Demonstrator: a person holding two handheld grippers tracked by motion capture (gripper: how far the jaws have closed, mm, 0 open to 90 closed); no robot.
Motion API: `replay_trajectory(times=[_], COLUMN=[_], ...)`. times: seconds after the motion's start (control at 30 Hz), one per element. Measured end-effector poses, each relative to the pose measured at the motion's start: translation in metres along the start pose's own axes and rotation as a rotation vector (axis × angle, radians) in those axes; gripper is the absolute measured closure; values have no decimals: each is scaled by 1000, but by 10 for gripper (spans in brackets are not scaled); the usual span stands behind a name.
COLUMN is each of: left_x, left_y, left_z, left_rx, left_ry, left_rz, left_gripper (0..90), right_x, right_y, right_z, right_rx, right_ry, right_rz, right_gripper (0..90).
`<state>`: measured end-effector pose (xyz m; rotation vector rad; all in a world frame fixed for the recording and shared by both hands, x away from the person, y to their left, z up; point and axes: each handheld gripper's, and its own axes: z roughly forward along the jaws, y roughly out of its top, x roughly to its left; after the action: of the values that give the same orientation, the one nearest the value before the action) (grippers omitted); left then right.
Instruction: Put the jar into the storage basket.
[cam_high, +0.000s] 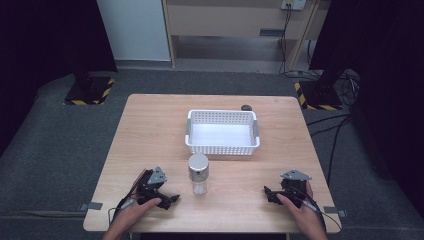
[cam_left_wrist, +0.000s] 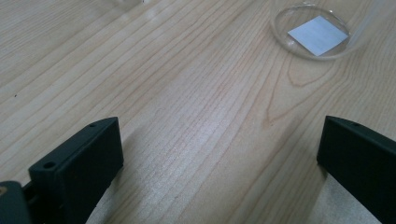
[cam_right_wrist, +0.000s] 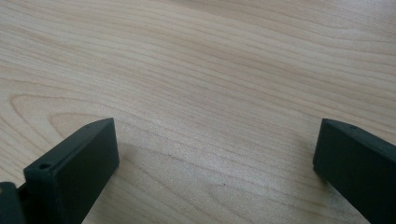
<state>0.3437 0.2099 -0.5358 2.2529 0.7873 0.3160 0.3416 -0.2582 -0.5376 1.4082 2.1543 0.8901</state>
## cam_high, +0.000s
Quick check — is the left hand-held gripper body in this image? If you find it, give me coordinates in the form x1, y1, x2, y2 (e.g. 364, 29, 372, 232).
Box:
134, 165, 169, 205

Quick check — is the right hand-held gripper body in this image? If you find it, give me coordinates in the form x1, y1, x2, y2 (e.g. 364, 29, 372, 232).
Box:
279, 169, 314, 206

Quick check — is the glass jar with silver lid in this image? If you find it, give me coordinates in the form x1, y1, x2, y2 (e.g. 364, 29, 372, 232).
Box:
188, 153, 210, 196

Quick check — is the white plastic basket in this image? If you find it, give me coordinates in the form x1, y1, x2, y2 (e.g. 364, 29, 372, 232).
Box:
184, 109, 262, 156

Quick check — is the person's left hand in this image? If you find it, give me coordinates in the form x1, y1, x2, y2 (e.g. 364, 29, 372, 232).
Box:
109, 197, 163, 234

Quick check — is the person's right hand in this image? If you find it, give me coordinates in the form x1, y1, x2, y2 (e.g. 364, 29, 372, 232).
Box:
276, 181, 327, 234

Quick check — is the grey tape strip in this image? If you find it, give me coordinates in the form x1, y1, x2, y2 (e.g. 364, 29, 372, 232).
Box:
322, 206, 348, 218
79, 201, 104, 212

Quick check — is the striped black stand base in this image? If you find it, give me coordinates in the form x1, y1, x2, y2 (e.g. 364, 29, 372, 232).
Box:
293, 79, 344, 111
62, 75, 116, 106

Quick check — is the black curtain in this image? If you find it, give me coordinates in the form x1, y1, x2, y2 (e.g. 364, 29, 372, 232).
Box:
0, 0, 118, 158
309, 0, 424, 219

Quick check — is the white panel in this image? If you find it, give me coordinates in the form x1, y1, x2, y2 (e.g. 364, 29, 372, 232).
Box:
96, 0, 172, 62

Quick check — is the wooden cabinet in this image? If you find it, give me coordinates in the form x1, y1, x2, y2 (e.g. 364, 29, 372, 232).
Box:
161, 0, 332, 72

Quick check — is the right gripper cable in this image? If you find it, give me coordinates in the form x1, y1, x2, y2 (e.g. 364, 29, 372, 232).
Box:
287, 185, 343, 232

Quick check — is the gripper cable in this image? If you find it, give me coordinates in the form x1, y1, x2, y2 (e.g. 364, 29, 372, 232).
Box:
107, 198, 137, 228
287, 185, 343, 232

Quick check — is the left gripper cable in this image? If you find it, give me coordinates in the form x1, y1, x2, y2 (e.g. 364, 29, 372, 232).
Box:
107, 198, 137, 228

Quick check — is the black floor cable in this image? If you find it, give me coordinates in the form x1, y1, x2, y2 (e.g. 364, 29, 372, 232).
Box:
306, 113, 354, 186

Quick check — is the bundle of black cables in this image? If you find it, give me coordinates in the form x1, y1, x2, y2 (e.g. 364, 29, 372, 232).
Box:
338, 69, 361, 107

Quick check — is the black cable from outlet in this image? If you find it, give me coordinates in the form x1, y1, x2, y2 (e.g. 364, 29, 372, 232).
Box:
278, 3, 322, 80

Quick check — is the wall power outlet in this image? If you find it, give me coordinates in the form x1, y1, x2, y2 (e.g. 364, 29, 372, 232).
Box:
280, 0, 307, 11

